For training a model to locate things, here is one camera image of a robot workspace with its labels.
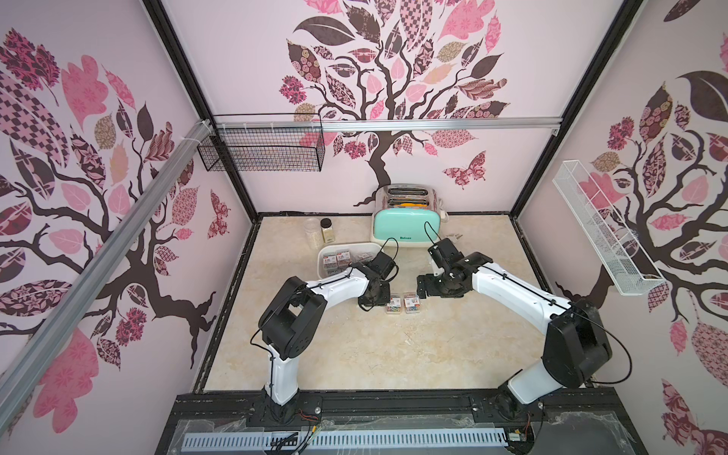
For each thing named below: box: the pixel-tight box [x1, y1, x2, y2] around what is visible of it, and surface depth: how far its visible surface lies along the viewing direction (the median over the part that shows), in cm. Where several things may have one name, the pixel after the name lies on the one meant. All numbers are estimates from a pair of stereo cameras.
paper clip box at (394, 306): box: [385, 294, 403, 316], surface depth 94 cm
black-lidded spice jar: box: [320, 218, 336, 244], surface depth 109 cm
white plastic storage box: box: [316, 242, 384, 278], surface depth 103 cm
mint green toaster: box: [370, 182, 442, 248], surface depth 103 cm
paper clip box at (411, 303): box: [402, 293, 422, 314], surface depth 94 cm
